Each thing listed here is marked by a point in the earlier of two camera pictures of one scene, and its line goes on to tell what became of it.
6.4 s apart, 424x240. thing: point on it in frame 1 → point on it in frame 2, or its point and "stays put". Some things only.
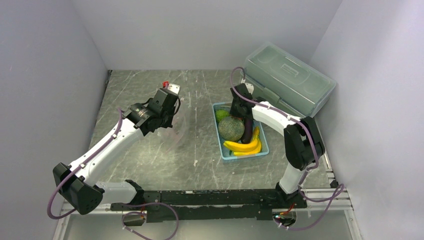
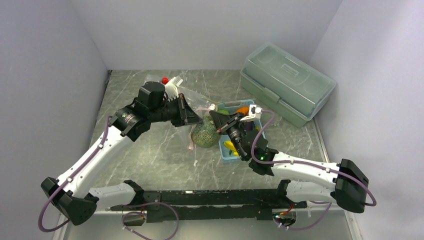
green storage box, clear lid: (287, 81) stays put
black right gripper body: (235, 110) → (237, 132)
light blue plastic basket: (225, 106) stays put
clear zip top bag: (172, 138) → (205, 133)
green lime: (220, 114) stays put
